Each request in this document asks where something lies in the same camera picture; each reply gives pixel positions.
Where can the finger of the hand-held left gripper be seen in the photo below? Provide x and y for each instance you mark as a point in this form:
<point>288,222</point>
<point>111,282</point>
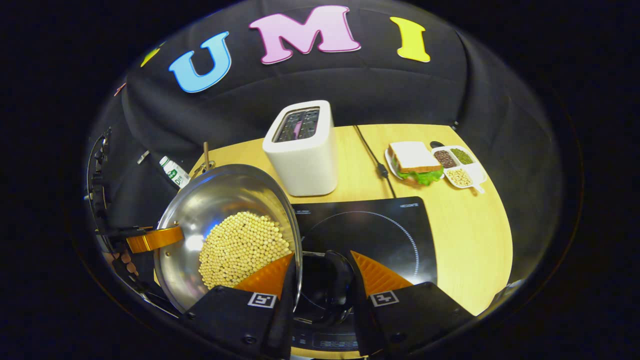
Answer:
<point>155,239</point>

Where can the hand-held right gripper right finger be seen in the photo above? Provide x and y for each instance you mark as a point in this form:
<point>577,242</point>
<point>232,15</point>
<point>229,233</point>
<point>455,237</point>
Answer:
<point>362,320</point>

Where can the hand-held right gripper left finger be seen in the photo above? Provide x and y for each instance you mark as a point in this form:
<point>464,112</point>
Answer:
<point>287,325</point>

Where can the black induction cooktop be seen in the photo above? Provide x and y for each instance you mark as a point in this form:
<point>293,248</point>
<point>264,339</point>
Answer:
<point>370,235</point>

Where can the pile of yellow soybeans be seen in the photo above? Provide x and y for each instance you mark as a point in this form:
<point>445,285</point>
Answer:
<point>242,247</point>

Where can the clear plastic bottle green label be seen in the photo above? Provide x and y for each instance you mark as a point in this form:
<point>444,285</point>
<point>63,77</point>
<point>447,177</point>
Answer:
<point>175,172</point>

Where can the white backdrop clip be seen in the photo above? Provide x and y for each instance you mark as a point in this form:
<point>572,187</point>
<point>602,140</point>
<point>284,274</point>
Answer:
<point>143,156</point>

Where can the wooden stick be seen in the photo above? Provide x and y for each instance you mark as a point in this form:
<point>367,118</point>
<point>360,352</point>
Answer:
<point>206,152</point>

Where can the pink backdrop clip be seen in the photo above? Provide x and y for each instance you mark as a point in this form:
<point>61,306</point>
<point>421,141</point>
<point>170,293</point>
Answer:
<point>119,89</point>

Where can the white toaster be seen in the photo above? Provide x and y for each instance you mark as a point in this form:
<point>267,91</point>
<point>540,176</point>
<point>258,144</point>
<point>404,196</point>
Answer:
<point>305,165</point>

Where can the sandwich with lettuce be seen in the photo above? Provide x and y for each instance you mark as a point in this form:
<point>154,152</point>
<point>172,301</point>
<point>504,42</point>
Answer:
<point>412,157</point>

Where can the white divided dish of beans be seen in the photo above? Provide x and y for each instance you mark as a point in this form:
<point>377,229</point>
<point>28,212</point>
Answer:
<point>472,172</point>

